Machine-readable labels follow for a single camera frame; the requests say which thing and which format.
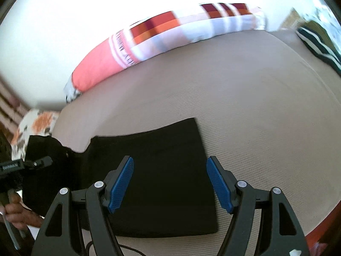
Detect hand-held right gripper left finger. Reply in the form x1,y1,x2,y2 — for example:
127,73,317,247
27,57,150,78
31,155,135,256

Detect black pants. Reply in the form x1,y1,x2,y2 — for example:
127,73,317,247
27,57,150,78
20,117,219,238

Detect patterned curtain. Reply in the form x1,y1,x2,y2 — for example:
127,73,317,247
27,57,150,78
0,72,30,131

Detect plaid bolster pillow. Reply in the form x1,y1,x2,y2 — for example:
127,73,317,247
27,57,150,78
64,3,268,103

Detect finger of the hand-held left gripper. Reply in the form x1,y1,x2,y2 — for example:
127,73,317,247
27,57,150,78
24,156,53,168

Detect dark striped cloth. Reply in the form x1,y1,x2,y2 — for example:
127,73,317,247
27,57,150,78
296,19,341,75

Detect floral pillow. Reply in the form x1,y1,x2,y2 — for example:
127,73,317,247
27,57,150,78
11,109,60,163

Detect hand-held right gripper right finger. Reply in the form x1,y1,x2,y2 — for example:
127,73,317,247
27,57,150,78
206,156,311,256

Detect beige bed sheet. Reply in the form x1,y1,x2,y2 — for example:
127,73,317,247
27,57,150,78
35,29,341,256

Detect wooden bed frame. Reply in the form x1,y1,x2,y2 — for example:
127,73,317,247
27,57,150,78
304,219,341,256

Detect black cable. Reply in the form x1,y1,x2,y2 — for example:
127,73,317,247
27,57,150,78
85,241,150,256

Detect person's left hand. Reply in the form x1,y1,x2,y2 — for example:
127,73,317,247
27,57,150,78
4,191,44,230

